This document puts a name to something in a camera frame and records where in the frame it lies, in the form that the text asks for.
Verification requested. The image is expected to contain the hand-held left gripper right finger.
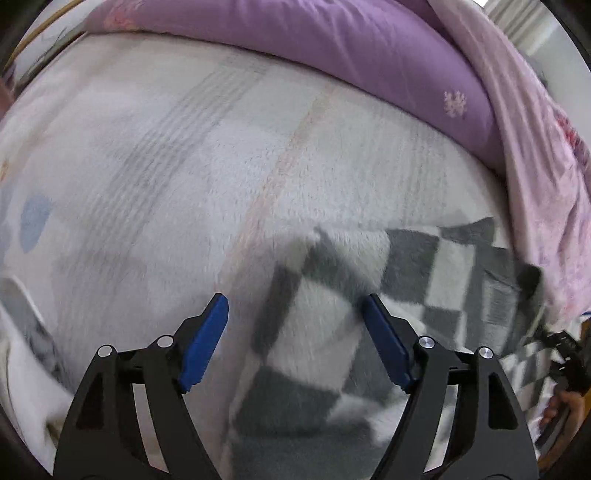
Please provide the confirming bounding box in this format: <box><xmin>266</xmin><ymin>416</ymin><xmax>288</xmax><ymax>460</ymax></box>
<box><xmin>358</xmin><ymin>294</ymin><xmax>540</xmax><ymax>480</ymax></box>

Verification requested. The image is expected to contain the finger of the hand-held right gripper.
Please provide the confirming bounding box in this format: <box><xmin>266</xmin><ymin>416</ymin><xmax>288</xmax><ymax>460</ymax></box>
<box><xmin>538</xmin><ymin>325</ymin><xmax>580</xmax><ymax>370</ymax></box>

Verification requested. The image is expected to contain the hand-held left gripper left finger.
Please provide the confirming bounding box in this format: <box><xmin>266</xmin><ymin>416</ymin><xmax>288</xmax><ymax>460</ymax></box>
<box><xmin>53</xmin><ymin>293</ymin><xmax>230</xmax><ymax>480</ymax></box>

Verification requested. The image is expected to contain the grey white checkered fleece garment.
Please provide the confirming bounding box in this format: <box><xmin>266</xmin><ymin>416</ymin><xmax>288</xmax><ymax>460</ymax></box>
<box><xmin>221</xmin><ymin>216</ymin><xmax>561</xmax><ymax>480</ymax></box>

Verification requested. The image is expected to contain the person's right hand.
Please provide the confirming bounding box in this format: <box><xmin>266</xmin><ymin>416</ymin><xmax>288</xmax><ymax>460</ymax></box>
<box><xmin>539</xmin><ymin>390</ymin><xmax>589</xmax><ymax>462</ymax></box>

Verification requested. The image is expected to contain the pink floral quilt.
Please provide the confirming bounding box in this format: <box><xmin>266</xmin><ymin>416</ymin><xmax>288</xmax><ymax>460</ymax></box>
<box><xmin>427</xmin><ymin>0</ymin><xmax>591</xmax><ymax>319</ymax></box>

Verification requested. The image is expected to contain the white striped fleece blanket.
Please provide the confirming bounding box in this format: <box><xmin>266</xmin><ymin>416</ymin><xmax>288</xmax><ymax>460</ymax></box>
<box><xmin>0</xmin><ymin>32</ymin><xmax>515</xmax><ymax>480</ymax></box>

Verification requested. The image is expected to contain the white cloth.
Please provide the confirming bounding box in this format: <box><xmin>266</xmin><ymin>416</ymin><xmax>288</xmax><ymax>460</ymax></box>
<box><xmin>0</xmin><ymin>274</ymin><xmax>75</xmax><ymax>472</ymax></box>

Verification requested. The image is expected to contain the purple pillow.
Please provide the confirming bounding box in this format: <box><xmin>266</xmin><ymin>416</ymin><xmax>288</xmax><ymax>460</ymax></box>
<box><xmin>83</xmin><ymin>0</ymin><xmax>506</xmax><ymax>172</ymax></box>

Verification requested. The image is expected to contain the white curtain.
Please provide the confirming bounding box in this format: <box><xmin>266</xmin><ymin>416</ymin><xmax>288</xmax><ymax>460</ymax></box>
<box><xmin>482</xmin><ymin>0</ymin><xmax>571</xmax><ymax>63</ymax></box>

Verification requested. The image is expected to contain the wooden headboard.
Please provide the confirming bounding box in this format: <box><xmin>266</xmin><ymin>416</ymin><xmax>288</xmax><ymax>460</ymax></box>
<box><xmin>7</xmin><ymin>0</ymin><xmax>90</xmax><ymax>70</ymax></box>

